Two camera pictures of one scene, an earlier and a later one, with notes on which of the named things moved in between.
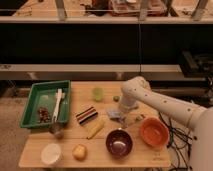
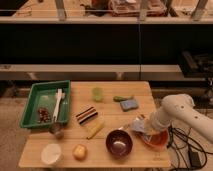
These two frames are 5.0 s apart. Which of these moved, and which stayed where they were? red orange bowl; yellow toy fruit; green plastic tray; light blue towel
Moved: light blue towel
Stayed: red orange bowl; green plastic tray; yellow toy fruit
